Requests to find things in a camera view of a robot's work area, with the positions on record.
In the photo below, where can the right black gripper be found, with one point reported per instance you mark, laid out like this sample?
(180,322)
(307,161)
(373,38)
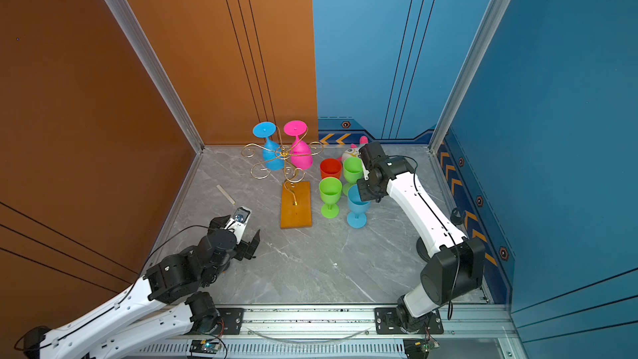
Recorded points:
(364,194)

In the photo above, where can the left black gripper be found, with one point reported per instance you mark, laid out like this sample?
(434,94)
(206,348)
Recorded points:
(245,246)

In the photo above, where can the green wine glass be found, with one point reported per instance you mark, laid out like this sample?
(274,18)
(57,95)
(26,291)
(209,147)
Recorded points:
(352,171)
(330,191)

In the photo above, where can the blue wine glass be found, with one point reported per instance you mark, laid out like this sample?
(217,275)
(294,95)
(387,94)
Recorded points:
(271,151)
(357,218)

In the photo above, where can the green wine glass front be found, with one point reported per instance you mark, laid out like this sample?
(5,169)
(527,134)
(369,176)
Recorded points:
(330,191)

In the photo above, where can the red wine glass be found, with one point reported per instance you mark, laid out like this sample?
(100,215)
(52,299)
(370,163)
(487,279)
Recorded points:
(331,168)

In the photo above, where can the pink wine glass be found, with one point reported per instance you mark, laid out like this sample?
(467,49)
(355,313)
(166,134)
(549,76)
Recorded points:
(300,152)

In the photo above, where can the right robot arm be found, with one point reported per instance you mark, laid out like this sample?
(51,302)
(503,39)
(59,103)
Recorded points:
(456,263)

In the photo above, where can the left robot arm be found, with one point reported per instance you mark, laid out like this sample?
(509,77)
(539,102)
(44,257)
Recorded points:
(169,300)

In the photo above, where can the wooden rack base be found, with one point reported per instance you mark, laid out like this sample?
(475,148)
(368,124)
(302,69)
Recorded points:
(296,209)

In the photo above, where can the blue wine glass back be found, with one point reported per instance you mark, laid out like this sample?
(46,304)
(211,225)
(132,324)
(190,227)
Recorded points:
(271,151)

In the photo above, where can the white plush bird toy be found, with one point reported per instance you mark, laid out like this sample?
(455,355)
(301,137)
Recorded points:
(354,150)

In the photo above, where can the left circuit board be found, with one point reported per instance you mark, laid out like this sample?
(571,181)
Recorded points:
(206,348)

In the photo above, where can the circuit board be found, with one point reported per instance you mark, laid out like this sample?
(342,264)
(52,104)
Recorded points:
(419,348)
(206,348)

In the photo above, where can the right circuit board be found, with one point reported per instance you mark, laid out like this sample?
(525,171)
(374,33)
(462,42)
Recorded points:
(419,348)

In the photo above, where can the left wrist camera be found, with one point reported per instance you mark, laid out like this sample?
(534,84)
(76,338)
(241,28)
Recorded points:
(238,222)

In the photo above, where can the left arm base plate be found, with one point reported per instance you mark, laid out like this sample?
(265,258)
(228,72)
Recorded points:
(229,322)

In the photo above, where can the gold wire glass rack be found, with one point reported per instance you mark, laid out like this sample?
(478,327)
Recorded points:
(290,172)

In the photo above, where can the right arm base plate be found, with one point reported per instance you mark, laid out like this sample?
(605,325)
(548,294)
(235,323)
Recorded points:
(397,320)

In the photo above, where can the aluminium front rail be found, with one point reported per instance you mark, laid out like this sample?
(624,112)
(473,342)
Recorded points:
(348,331)

